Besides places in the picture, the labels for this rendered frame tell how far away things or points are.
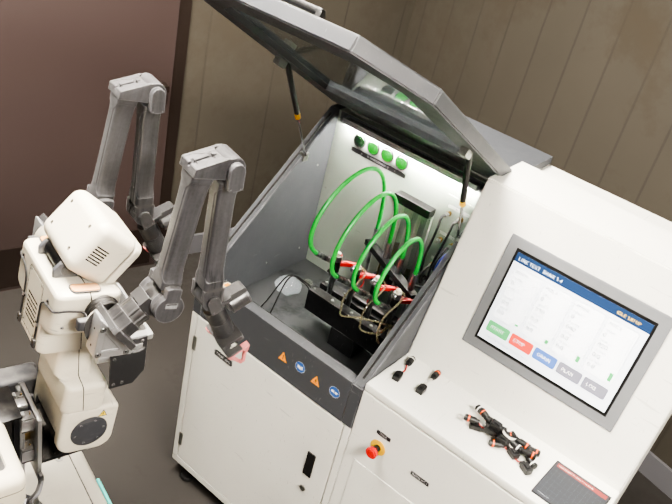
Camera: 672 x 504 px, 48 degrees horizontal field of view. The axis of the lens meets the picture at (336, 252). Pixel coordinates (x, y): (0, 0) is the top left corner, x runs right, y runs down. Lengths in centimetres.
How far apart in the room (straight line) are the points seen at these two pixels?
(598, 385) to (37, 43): 253
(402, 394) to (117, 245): 88
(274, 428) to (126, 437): 89
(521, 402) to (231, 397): 99
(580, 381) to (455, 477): 42
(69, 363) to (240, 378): 65
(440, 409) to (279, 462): 67
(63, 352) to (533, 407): 128
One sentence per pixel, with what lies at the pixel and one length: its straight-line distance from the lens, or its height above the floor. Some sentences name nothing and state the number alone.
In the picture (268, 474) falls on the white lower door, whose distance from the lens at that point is 268.
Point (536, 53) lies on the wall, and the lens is 387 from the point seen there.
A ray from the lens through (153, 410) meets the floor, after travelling 336.
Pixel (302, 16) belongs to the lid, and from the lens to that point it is 165.
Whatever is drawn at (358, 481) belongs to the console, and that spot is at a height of 63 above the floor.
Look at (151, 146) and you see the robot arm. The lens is 216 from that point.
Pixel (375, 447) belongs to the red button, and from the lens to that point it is 224.
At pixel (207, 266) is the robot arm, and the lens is 187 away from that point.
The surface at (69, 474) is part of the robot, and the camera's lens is 276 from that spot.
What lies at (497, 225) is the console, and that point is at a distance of 215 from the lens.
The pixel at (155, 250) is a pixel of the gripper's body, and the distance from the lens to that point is 235.
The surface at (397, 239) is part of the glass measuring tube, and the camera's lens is 256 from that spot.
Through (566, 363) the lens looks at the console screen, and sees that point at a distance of 214.
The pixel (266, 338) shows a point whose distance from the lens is 237.
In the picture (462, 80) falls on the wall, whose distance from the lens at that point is 419.
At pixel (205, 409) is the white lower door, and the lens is 277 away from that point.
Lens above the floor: 237
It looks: 31 degrees down
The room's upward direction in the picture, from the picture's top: 14 degrees clockwise
